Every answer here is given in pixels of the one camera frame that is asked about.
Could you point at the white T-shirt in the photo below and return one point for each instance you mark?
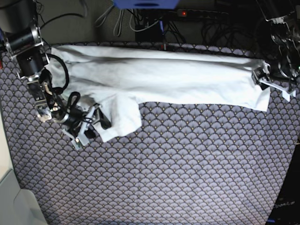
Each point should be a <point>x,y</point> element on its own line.
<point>119,79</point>

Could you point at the grey plastic bin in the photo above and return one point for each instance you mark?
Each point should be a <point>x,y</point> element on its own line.
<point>18,206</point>

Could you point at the black box under table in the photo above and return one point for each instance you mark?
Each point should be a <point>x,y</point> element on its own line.
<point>153,34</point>

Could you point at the black power strip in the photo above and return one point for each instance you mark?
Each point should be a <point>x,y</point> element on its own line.
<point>193,13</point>

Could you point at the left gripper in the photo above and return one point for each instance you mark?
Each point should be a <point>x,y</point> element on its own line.
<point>281,71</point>

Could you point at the patterned blue table cloth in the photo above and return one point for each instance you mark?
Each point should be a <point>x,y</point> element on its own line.
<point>186,165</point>

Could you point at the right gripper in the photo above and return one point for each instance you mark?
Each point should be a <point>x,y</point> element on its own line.
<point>73,121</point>

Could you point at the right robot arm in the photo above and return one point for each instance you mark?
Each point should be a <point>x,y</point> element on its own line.
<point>21,38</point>

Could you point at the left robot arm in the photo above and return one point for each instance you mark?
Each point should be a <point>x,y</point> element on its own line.
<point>284,59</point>

